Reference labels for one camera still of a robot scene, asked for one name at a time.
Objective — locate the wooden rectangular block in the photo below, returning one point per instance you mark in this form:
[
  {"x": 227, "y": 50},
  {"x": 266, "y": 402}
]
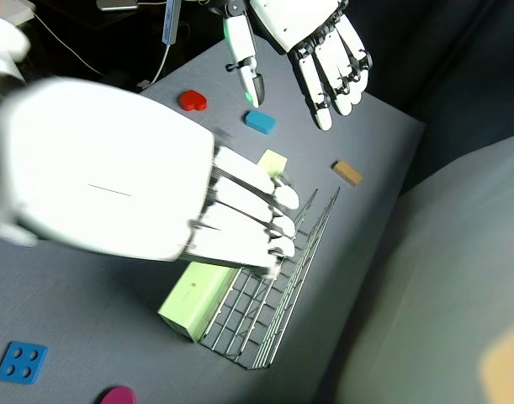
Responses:
[{"x": 348, "y": 173}]

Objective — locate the magenta round block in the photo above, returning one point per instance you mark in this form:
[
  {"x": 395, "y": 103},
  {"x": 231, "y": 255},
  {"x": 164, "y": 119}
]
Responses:
[{"x": 118, "y": 396}]

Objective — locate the blue block with holes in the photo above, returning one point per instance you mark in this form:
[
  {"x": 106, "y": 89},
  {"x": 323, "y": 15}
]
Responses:
[{"x": 2, "y": 370}]

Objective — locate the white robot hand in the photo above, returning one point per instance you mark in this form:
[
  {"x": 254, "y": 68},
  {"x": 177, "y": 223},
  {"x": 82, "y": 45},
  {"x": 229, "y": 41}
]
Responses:
[
  {"x": 105, "y": 168},
  {"x": 298, "y": 21}
]

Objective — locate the blue white adapter stick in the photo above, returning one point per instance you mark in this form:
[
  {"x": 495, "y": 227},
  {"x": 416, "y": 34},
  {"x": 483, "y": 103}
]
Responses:
[{"x": 170, "y": 25}]

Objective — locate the light green rectangular block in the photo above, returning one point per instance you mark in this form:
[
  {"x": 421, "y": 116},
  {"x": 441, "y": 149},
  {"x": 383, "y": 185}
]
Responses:
[{"x": 193, "y": 294}]

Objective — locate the grey table cloth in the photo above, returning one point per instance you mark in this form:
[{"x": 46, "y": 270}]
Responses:
[{"x": 357, "y": 235}]

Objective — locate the red heart block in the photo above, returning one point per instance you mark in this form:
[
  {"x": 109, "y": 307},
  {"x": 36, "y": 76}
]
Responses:
[{"x": 192, "y": 101}]

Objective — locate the blue rounded block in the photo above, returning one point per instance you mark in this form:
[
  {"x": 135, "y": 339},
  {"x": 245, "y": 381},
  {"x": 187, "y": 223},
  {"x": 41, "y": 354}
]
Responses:
[{"x": 260, "y": 122}]

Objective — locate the grey flat device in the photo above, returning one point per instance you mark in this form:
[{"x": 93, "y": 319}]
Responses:
[{"x": 118, "y": 4}]

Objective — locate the white box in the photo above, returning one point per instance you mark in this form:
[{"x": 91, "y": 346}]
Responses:
[{"x": 23, "y": 10}]

